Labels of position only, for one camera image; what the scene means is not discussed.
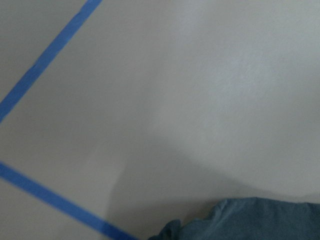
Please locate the black printed t-shirt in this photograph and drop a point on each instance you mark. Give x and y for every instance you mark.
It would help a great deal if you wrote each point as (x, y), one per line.
(251, 218)

